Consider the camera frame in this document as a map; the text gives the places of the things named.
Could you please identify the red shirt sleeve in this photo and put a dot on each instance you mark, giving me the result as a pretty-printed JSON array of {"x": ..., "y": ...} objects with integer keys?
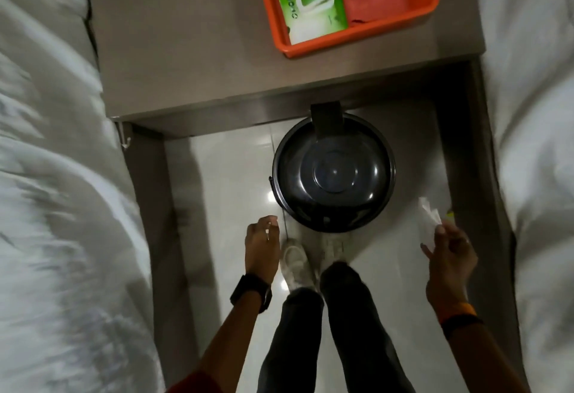
[{"x": 195, "y": 383}]

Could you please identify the person's left forearm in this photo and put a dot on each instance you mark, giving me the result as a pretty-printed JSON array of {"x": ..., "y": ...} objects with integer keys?
[{"x": 233, "y": 343}]

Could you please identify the person's right forearm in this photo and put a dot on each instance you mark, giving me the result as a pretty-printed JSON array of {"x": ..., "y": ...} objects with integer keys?
[{"x": 484, "y": 361}]

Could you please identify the person's right white shoe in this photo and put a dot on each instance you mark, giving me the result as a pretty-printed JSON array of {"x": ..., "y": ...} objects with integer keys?
[{"x": 334, "y": 250}]

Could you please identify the person's left white shoe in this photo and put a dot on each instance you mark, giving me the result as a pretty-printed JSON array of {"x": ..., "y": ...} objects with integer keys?
[{"x": 297, "y": 267}]

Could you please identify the person's left hand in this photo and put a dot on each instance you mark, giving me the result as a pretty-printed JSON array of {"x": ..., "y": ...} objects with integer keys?
[{"x": 261, "y": 251}]

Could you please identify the black round pedal bin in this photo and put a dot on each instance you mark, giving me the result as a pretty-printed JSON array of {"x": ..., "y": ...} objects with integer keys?
[{"x": 334, "y": 177}]

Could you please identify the person's left fingers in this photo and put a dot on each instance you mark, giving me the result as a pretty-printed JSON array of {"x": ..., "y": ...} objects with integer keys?
[{"x": 268, "y": 226}]

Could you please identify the orange wristband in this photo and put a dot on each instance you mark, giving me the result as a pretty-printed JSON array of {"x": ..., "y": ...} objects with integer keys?
[{"x": 455, "y": 311}]

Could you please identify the grey-brown bedside table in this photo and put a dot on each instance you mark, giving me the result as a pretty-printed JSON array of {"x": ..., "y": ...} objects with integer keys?
[{"x": 179, "y": 38}]

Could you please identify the black wristband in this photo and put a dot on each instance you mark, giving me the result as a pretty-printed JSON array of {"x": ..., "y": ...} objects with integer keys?
[{"x": 462, "y": 324}]

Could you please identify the person's right thumb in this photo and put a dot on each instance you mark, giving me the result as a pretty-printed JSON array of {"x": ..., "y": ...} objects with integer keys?
[{"x": 427, "y": 252}]

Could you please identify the orange plastic tray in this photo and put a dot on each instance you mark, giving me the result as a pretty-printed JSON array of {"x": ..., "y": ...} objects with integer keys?
[{"x": 421, "y": 0}]

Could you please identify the white tissue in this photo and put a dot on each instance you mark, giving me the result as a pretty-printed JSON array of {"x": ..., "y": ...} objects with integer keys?
[{"x": 427, "y": 222}]

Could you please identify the person's right trouser leg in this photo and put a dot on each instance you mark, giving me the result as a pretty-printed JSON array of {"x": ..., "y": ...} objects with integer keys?
[{"x": 358, "y": 330}]

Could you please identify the person's white shoe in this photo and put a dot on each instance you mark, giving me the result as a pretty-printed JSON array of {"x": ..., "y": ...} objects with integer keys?
[
  {"x": 334, "y": 250},
  {"x": 297, "y": 267}
]

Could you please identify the person's left trouser leg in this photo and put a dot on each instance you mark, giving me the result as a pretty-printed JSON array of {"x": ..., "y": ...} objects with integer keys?
[{"x": 291, "y": 343}]

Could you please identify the black wrist watch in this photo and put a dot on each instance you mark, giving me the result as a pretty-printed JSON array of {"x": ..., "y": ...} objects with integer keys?
[{"x": 251, "y": 291}]

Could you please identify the person's right hand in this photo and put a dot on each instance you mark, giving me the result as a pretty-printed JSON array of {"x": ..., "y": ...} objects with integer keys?
[{"x": 453, "y": 267}]

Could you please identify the person's trouser leg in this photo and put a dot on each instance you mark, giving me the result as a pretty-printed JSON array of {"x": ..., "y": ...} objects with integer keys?
[
  {"x": 291, "y": 343},
  {"x": 358, "y": 330}
]

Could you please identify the white bed duvet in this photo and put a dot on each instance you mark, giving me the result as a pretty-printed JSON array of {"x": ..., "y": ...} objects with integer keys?
[
  {"x": 533, "y": 92},
  {"x": 58, "y": 191}
]

